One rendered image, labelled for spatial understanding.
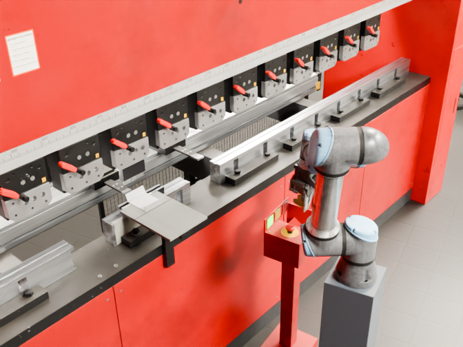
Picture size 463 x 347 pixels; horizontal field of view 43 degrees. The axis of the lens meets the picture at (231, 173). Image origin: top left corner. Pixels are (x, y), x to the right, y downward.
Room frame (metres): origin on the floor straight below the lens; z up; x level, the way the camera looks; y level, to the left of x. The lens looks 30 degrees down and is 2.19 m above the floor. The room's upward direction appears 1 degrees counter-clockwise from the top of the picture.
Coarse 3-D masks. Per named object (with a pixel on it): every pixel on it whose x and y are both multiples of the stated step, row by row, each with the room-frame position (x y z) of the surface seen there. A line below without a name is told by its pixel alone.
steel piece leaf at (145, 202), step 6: (138, 198) 1.85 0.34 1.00; (144, 198) 1.85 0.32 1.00; (150, 198) 1.85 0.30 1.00; (156, 198) 1.85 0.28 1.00; (162, 198) 1.82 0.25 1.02; (138, 204) 1.81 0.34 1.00; (144, 204) 1.80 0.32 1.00; (150, 204) 1.78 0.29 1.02; (156, 204) 1.80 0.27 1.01; (144, 210) 1.77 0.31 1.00
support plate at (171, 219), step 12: (156, 192) 1.89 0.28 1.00; (132, 204) 1.81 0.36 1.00; (168, 204) 1.81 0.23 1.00; (180, 204) 1.80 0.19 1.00; (132, 216) 1.73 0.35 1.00; (144, 216) 1.73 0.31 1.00; (156, 216) 1.73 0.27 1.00; (168, 216) 1.73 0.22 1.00; (180, 216) 1.73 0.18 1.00; (192, 216) 1.73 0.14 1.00; (204, 216) 1.73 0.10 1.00; (156, 228) 1.66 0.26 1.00; (168, 228) 1.66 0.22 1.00; (180, 228) 1.66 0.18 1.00; (168, 240) 1.60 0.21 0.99
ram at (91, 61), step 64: (0, 0) 1.54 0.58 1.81; (64, 0) 1.68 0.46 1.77; (128, 0) 1.84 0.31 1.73; (192, 0) 2.05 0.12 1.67; (256, 0) 2.30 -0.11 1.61; (320, 0) 2.63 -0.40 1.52; (0, 64) 1.51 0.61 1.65; (64, 64) 1.65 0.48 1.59; (128, 64) 1.82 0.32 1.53; (192, 64) 2.03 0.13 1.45; (256, 64) 2.30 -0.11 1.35; (0, 128) 1.48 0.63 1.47
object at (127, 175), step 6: (138, 162) 1.86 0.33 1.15; (144, 162) 1.88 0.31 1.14; (126, 168) 1.82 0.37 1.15; (132, 168) 1.84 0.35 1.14; (138, 168) 1.86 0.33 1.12; (144, 168) 1.88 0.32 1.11; (120, 174) 1.82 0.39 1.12; (126, 174) 1.82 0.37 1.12; (132, 174) 1.84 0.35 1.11; (138, 174) 1.87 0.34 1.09; (126, 180) 1.82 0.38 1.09; (132, 180) 1.84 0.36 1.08
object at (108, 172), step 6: (108, 168) 2.02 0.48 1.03; (108, 174) 1.99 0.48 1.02; (114, 174) 2.01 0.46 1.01; (102, 180) 1.96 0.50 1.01; (108, 180) 1.98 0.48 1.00; (114, 180) 2.00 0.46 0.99; (90, 186) 1.95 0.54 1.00; (96, 186) 1.94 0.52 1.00; (102, 186) 1.96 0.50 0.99; (108, 186) 1.94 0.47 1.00; (114, 186) 1.93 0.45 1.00; (120, 186) 1.93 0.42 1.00; (120, 192) 1.90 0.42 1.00; (126, 192) 1.89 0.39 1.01
